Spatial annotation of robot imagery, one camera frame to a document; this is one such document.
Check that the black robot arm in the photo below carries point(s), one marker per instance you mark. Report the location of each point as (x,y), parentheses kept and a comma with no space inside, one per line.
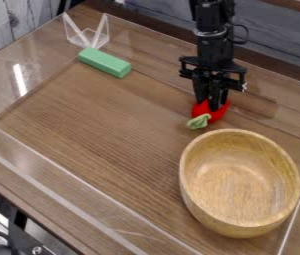
(214,32)

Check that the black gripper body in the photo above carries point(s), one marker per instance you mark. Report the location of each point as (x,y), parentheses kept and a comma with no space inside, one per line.
(230,72)

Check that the red plush strawberry toy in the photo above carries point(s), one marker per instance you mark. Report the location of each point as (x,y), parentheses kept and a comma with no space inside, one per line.
(203,116)

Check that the wooden bowl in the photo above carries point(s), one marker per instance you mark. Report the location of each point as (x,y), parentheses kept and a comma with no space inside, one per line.
(238,182)

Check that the black table clamp bracket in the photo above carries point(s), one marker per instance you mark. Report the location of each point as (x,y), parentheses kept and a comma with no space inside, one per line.
(23,243)

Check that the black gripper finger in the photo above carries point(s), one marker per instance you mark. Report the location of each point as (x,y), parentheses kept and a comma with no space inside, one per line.
(201,87)
(217,94)

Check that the clear acrylic corner bracket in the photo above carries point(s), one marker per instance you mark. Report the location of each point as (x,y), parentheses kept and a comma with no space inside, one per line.
(87,38)

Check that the green rectangular block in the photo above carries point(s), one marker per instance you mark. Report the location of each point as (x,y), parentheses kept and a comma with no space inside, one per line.
(104,62)

